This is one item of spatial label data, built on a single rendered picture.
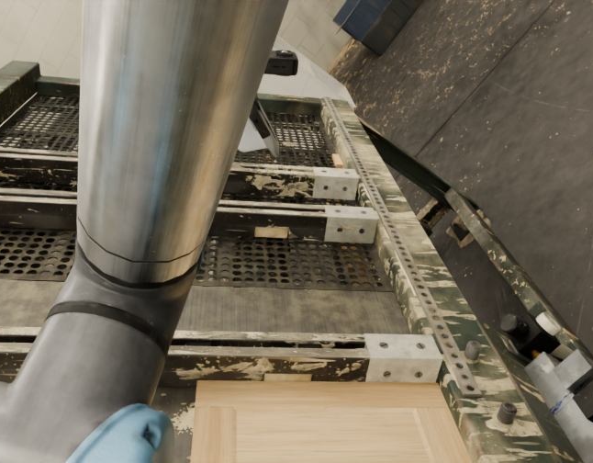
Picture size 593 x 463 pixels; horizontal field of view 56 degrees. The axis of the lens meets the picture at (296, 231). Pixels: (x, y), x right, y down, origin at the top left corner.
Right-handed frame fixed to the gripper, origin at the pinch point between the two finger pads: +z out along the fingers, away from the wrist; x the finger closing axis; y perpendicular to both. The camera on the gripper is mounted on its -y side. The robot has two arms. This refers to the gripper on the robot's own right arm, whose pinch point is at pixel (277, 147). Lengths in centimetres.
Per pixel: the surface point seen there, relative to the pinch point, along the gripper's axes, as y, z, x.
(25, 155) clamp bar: 67, -7, -54
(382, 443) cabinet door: 2.9, 37.3, 31.2
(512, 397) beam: -18, 46, 25
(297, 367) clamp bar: 11.5, 28.3, 18.9
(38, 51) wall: 232, -6, -487
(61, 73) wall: 225, 21, -487
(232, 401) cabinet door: 21.8, 25.3, 23.8
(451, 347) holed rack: -12.2, 42.8, 13.5
